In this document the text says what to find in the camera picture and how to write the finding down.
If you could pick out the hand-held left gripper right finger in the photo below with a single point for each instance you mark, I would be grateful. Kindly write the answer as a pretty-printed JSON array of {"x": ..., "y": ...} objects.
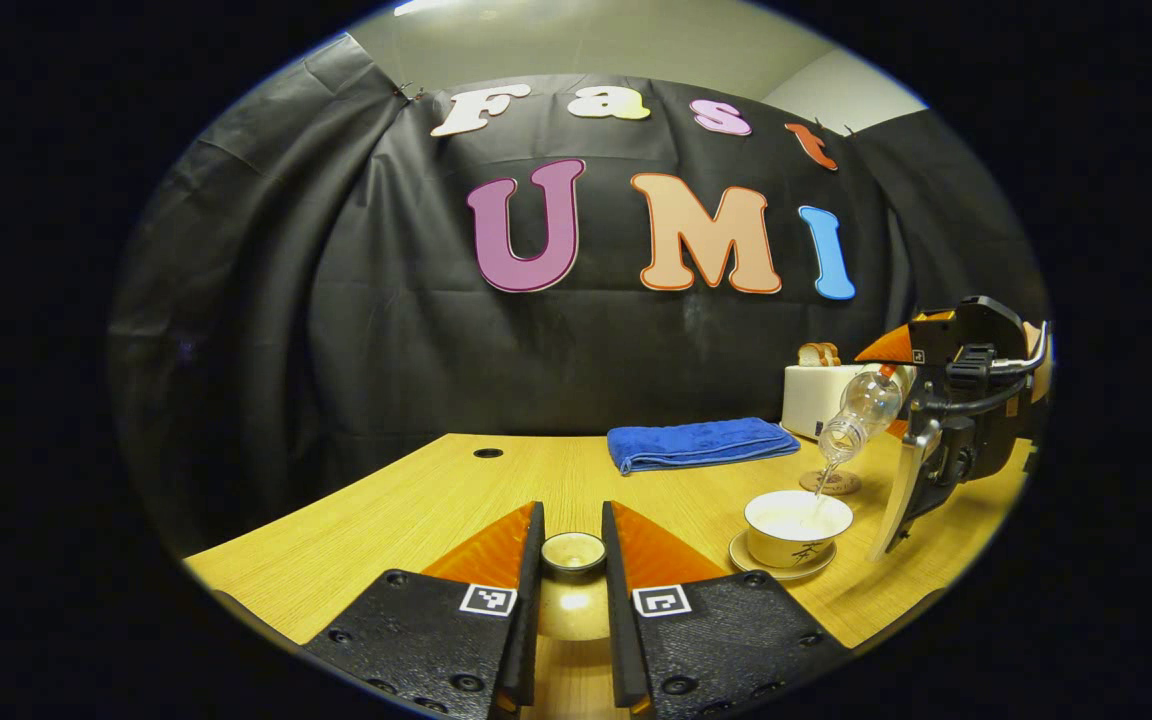
[{"x": 621, "y": 620}]

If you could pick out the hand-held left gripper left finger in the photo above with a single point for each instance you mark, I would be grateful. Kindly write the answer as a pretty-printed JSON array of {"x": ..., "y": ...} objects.
[{"x": 526, "y": 620}]

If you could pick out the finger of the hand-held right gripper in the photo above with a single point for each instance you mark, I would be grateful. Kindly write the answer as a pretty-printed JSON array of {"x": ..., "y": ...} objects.
[
  {"x": 896, "y": 430},
  {"x": 911, "y": 345}
]

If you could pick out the clear plastic water bottle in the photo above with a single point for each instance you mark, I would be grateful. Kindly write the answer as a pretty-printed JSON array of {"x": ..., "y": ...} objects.
[{"x": 866, "y": 405}]

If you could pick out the white ceramic teacup lid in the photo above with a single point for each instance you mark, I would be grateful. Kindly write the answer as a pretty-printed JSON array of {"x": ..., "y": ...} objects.
[{"x": 574, "y": 605}]

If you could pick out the round cork coaster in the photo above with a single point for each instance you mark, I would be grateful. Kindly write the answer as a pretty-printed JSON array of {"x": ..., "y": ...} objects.
[{"x": 841, "y": 483}]

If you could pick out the white ceramic teacup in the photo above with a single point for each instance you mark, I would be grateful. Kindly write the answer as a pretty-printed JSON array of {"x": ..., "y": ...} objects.
[{"x": 791, "y": 540}]

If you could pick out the toasted bread slice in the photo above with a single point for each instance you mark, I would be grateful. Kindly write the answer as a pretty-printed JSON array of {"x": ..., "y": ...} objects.
[
  {"x": 830, "y": 353},
  {"x": 809, "y": 354}
]

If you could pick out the white toaster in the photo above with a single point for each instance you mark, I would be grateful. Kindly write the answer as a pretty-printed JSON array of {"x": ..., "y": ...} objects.
[{"x": 811, "y": 400}]

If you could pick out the white ceramic saucer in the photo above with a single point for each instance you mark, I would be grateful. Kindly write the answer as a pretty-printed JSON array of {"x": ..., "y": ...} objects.
[{"x": 748, "y": 562}]

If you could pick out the folded blue towel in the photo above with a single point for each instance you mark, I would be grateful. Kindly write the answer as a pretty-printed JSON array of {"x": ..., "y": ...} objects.
[{"x": 696, "y": 443}]

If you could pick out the black backdrop cloth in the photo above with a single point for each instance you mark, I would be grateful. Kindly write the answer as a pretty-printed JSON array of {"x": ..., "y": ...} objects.
[{"x": 336, "y": 340}]

